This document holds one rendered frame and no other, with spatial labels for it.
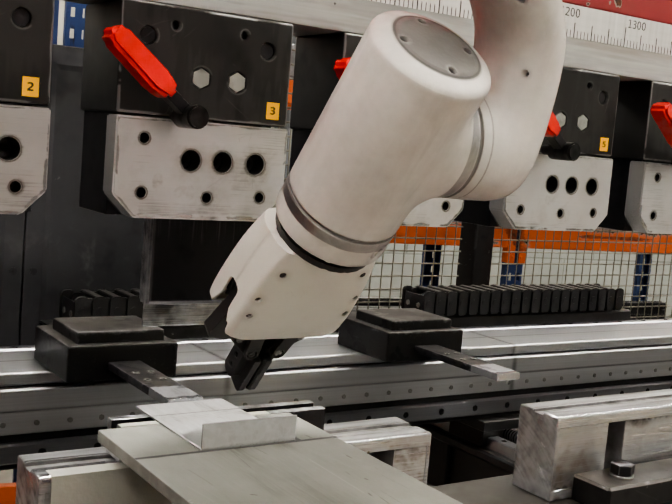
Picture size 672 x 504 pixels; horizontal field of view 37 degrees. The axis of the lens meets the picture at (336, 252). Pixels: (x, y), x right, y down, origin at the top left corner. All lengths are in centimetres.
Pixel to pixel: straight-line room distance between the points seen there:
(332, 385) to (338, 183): 64
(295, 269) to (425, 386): 68
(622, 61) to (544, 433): 41
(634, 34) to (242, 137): 48
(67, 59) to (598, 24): 66
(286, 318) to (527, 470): 51
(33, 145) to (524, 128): 35
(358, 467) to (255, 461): 8
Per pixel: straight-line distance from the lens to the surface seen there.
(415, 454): 101
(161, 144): 79
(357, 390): 128
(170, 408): 90
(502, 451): 142
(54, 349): 108
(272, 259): 69
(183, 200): 80
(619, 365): 161
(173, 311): 86
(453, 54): 62
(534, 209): 102
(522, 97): 67
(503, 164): 67
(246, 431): 81
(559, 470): 115
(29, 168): 76
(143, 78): 75
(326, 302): 73
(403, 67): 59
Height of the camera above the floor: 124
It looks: 6 degrees down
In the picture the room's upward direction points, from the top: 5 degrees clockwise
